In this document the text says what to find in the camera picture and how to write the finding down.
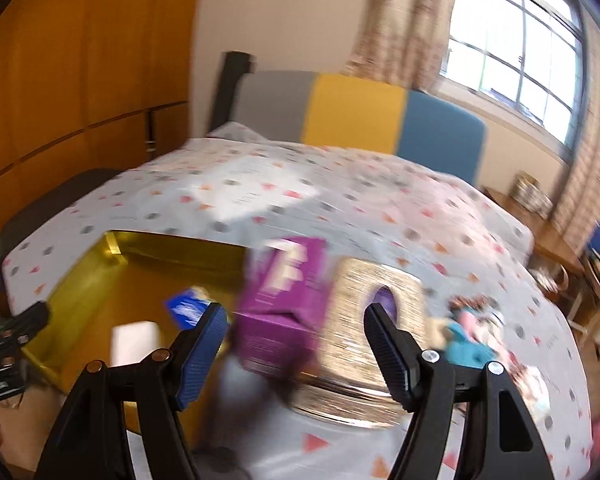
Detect patterned plastic tablecloth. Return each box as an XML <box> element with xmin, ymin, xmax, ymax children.
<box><xmin>3</xmin><ymin>122</ymin><xmax>593</xmax><ymax>479</ymax></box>

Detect ornate gold tissue box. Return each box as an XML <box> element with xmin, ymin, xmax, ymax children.
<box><xmin>290</xmin><ymin>257</ymin><xmax>429</xmax><ymax>429</ymax></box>

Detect wooden side table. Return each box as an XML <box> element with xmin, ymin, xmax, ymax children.
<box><xmin>483</xmin><ymin>188</ymin><xmax>584</xmax><ymax>276</ymax></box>

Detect gold metal tray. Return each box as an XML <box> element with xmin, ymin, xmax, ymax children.
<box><xmin>21</xmin><ymin>230</ymin><xmax>251</xmax><ymax>449</ymax></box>

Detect barred window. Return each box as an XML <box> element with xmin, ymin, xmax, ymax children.
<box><xmin>440</xmin><ymin>0</ymin><xmax>585</xmax><ymax>160</ymax></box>

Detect blue tissue packet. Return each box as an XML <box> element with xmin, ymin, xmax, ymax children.
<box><xmin>166</xmin><ymin>286</ymin><xmax>213</xmax><ymax>330</ymax></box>

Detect jars on side table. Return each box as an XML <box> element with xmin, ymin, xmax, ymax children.
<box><xmin>508</xmin><ymin>171</ymin><xmax>553</xmax><ymax>220</ymax></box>

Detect beige curtain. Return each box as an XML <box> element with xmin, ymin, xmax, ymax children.
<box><xmin>343</xmin><ymin>0</ymin><xmax>455</xmax><ymax>92</ymax></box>
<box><xmin>552</xmin><ymin>14</ymin><xmax>600</xmax><ymax>254</ymax></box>

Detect purple cardboard tissue box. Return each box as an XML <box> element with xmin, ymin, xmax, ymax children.
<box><xmin>233</xmin><ymin>236</ymin><xmax>327</xmax><ymax>378</ymax></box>

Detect striped brown scrunchie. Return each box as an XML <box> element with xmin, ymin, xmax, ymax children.
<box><xmin>449</xmin><ymin>295</ymin><xmax>501</xmax><ymax>314</ymax></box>

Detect blue plush elephant toy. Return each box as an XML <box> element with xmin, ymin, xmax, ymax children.
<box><xmin>444</xmin><ymin>322</ymin><xmax>496</xmax><ymax>370</ymax></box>

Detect right beige curtain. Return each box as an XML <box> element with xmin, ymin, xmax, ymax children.
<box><xmin>552</xmin><ymin>14</ymin><xmax>600</xmax><ymax>254</ymax></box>

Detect left beige curtain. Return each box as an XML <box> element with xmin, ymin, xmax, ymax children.
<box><xmin>343</xmin><ymin>0</ymin><xmax>455</xmax><ymax>92</ymax></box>

